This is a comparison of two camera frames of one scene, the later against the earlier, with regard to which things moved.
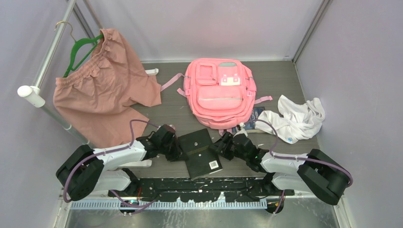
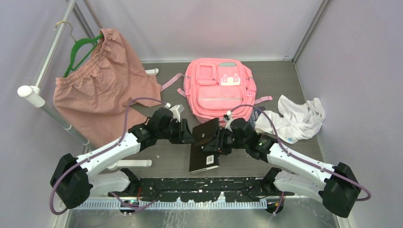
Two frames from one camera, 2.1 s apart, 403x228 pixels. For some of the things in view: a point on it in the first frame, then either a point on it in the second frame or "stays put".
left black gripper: x=177 y=153 → x=184 y=135
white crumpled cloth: x=299 y=121 stays put
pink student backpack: x=222 y=91 stays put
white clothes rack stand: x=35 y=94 stays put
